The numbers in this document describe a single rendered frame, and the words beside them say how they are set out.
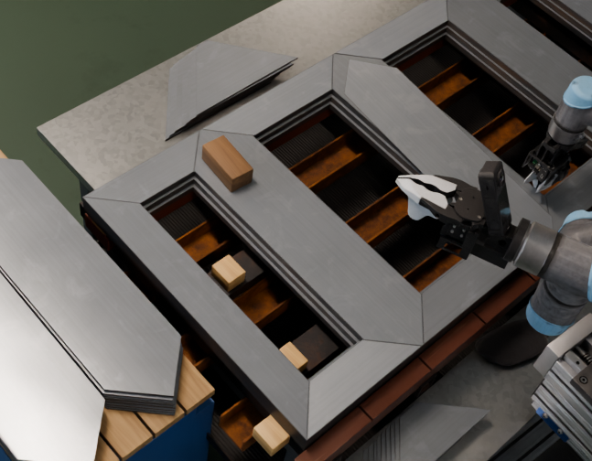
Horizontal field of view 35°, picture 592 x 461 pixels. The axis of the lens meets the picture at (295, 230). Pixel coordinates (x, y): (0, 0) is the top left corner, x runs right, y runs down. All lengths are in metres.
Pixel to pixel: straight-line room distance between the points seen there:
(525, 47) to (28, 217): 1.39
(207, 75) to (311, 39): 0.36
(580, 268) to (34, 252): 1.16
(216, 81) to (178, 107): 0.12
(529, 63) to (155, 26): 1.67
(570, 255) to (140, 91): 1.39
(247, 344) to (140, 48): 1.96
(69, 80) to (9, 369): 1.81
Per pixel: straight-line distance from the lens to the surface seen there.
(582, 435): 2.05
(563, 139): 2.16
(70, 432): 1.89
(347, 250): 2.11
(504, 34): 2.71
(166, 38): 3.75
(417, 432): 2.09
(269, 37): 2.69
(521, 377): 2.27
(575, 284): 1.47
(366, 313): 2.03
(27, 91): 3.57
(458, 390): 2.21
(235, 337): 1.96
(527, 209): 2.30
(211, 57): 2.56
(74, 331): 1.98
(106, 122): 2.45
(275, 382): 1.92
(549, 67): 2.66
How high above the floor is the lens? 2.58
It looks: 54 degrees down
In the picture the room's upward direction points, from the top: 12 degrees clockwise
